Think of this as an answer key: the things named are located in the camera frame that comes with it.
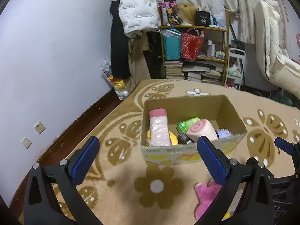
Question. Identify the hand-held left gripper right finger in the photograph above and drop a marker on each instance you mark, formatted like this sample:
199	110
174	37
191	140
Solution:
212	161

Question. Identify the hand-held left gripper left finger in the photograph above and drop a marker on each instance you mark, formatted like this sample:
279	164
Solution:
85	160

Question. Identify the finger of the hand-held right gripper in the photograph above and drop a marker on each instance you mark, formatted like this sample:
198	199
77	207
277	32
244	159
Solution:
252	163
283	144

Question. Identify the grey white spiky plush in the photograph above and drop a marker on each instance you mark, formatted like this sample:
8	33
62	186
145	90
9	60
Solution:
223	134

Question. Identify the pink swirl cushion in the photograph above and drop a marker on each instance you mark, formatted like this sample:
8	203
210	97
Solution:
204	130

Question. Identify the pink plush bear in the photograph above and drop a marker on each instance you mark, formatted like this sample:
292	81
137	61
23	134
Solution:
207	194

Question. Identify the small black packet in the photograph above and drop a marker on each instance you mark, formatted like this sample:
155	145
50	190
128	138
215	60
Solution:
184	138

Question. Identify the yellow plush toy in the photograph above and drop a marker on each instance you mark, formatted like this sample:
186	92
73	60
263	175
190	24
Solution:
174	139

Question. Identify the green tissue pack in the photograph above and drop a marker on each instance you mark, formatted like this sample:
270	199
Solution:
186	124

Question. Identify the printed cardboard box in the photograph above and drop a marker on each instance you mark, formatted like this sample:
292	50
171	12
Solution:
164	153

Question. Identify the pink fuzzy soft roll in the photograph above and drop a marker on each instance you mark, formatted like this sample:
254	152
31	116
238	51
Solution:
159	129

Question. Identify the green round object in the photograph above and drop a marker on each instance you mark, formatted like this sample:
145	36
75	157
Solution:
284	99

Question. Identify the white power socket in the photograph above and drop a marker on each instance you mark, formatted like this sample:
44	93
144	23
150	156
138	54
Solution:
39	127

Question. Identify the green white packet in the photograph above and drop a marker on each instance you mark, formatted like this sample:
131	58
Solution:
234	72

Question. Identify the pile of papers and magazines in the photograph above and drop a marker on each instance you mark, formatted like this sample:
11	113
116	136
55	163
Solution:
201	71

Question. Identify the cream folded quilt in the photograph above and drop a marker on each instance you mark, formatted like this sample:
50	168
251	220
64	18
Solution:
269	51

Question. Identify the stack of books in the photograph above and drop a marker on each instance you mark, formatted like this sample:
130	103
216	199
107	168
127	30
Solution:
173	70

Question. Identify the white trolley cart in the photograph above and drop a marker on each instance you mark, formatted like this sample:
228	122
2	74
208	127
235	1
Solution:
238	51

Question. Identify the beige coat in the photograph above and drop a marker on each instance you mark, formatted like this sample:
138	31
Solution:
138	68

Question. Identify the short white bottle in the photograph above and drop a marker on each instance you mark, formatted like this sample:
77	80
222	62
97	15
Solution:
213	50

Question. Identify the tall white bottle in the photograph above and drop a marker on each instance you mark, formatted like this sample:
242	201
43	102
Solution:
209	48

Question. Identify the black coat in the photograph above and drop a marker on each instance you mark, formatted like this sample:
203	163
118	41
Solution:
118	51

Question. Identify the dark hanging garment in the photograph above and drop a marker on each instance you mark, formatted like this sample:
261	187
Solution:
154	58

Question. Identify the red gift bag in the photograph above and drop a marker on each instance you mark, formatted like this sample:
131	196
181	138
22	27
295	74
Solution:
189	45

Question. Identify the teal bag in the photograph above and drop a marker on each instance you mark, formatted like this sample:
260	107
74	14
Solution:
171	48

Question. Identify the wooden shelf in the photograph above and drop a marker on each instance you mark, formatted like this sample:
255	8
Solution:
211	28

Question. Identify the black box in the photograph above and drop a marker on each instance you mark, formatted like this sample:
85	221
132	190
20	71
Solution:
202	18

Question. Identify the white plastic bag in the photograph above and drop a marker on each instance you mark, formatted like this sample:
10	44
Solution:
219	11

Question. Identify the blonde wig head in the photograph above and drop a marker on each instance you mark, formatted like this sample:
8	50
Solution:
186	13

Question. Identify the black pink patterned bag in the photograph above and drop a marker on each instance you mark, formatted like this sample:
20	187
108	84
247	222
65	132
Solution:
170	11

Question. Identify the white puffer jacket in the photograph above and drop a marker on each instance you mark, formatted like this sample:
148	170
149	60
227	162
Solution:
136	9

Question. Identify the white round-hole wall socket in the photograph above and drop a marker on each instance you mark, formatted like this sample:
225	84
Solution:
26	142

